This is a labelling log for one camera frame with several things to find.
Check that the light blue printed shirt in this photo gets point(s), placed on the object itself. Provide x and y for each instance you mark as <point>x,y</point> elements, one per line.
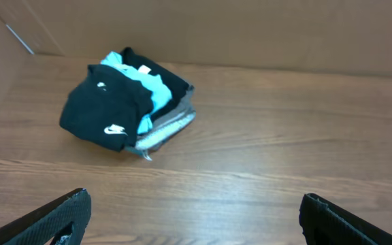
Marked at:
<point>160,94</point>

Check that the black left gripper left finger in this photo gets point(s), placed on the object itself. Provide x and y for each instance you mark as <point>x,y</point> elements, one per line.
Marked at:
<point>62,221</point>

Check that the black folded garment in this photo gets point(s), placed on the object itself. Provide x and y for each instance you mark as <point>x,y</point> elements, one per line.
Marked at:
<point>178,87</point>

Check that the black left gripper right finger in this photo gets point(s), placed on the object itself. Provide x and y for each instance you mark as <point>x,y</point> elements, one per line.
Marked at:
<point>325,223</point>

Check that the dark teal t-shirt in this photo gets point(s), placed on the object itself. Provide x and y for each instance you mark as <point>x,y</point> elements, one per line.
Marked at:
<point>106,108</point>

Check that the grey folded garment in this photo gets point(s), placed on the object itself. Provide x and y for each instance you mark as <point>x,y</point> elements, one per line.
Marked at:
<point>168,125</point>

